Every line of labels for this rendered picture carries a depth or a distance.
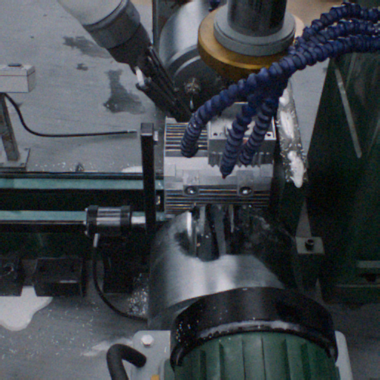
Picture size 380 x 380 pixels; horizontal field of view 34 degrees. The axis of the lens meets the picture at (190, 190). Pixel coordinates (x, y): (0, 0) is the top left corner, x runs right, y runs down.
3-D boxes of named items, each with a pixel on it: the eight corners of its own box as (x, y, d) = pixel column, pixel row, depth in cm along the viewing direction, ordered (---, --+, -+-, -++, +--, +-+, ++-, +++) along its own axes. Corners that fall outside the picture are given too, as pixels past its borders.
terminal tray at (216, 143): (266, 129, 121) (271, 101, 116) (271, 168, 114) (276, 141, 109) (205, 128, 121) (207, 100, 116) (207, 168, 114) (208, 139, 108)
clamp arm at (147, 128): (159, 222, 115) (157, 121, 96) (159, 235, 113) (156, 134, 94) (141, 222, 115) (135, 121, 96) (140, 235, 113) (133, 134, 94)
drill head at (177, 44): (254, 49, 165) (265, -38, 146) (267, 145, 141) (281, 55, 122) (162, 48, 164) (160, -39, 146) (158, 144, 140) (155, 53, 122)
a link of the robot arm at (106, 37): (126, -20, 102) (145, 7, 106) (82, 3, 106) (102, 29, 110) (123, 10, 96) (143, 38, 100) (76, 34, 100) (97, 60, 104)
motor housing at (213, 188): (257, 167, 135) (266, 101, 121) (264, 236, 123) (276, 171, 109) (166, 166, 135) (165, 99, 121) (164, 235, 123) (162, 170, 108)
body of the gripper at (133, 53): (138, 38, 101) (166, 77, 107) (140, 9, 106) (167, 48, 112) (100, 56, 103) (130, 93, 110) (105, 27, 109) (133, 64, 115)
